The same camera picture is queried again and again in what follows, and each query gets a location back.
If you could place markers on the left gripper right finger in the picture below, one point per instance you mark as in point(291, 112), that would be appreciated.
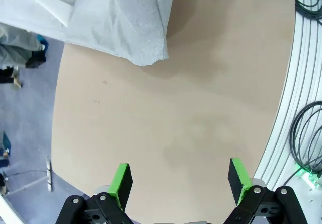
point(237, 181)

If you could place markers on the person in white shirt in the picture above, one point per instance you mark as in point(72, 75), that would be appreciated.
point(30, 2)

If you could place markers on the grey training pants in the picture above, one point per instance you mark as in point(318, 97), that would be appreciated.
point(120, 20)

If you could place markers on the white device with green light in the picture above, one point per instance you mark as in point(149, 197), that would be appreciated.
point(308, 177)

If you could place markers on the white grooved table edge rail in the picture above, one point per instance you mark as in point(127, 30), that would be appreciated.
point(299, 83)

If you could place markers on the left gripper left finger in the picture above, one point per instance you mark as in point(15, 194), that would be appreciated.
point(120, 183)

